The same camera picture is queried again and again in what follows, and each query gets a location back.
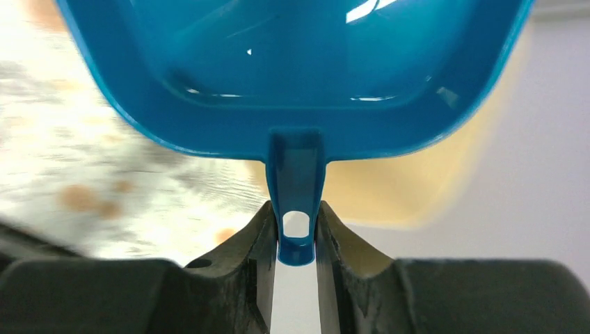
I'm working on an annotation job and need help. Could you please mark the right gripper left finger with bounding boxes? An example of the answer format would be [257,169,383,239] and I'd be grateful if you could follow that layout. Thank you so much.
[185,202,278,333]

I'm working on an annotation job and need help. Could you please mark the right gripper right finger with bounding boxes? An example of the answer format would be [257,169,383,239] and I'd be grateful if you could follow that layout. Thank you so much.
[315,201,397,333]

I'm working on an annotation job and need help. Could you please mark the beige plastic waste bin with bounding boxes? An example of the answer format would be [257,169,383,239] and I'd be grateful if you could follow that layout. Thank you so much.
[322,24,534,230]

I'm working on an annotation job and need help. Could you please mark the blue dustpan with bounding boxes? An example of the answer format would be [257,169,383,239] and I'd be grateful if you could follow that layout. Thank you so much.
[57,1,533,266]

